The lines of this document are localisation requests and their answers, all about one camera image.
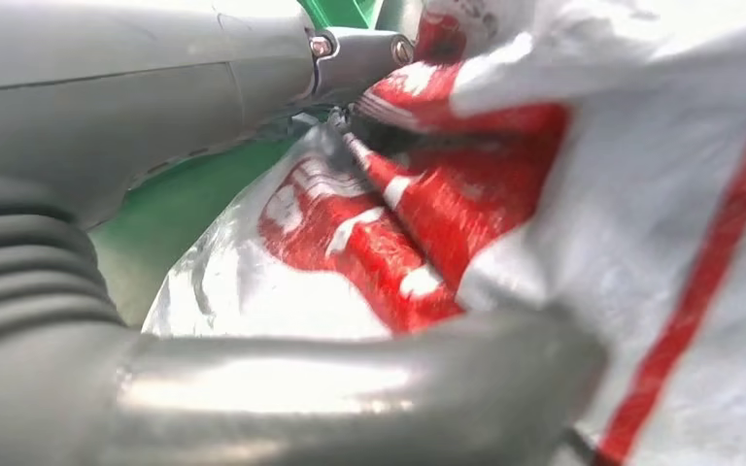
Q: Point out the green plastic crate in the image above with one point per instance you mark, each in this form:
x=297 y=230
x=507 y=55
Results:
x=173 y=206

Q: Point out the grey mailer package red stripe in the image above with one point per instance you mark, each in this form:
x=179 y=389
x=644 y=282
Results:
x=637 y=193

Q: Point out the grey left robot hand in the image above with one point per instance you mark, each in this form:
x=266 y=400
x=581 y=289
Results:
x=122 y=83

